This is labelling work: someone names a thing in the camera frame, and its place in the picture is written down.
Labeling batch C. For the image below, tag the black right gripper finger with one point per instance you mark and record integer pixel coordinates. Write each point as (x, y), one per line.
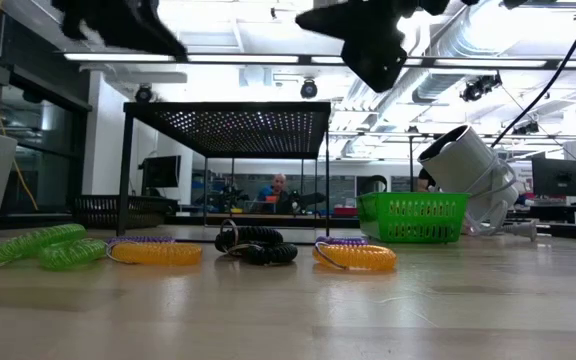
(333, 20)

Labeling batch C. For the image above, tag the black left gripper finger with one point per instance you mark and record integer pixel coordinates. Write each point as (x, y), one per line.
(153, 40)

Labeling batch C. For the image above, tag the black loop item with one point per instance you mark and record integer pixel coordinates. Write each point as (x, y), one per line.
(375, 177)

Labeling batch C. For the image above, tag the purple coil wristband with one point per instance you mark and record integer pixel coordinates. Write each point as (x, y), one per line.
(343, 241)
(140, 240)

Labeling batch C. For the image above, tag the orange coil wristband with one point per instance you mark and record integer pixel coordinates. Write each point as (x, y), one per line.
(158, 254)
(358, 257)

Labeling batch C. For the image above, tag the black coil wristband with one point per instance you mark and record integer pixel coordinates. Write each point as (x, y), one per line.
(273, 255)
(253, 235)

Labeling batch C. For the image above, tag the green coil wristband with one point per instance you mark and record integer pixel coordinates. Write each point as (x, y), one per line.
(73, 255)
(33, 242)

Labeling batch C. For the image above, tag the background black robot arm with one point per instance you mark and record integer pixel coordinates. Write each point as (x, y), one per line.
(308, 200)

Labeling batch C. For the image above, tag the white desk lamp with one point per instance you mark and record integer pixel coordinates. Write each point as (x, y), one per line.
(463, 160)

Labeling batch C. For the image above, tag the black ceiling spotlight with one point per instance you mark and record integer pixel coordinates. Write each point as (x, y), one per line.
(143, 93)
(480, 86)
(309, 89)

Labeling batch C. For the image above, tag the black perforated metal monitor stand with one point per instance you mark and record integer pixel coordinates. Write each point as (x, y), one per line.
(243, 130)

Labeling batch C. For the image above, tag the black computer monitor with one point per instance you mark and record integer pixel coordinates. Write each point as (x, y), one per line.
(558, 177)
(160, 172)

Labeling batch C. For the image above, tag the person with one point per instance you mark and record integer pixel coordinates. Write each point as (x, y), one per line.
(425, 180)
(274, 192)

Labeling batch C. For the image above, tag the red background bin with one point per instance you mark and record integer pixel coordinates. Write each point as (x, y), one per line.
(345, 211)

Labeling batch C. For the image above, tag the green plastic basket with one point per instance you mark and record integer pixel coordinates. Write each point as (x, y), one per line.
(413, 215)

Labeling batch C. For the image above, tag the black slotted basket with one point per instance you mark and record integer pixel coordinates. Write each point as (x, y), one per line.
(98, 210)

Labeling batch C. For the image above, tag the overhead frame light bar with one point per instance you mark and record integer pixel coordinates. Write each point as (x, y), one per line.
(243, 58)

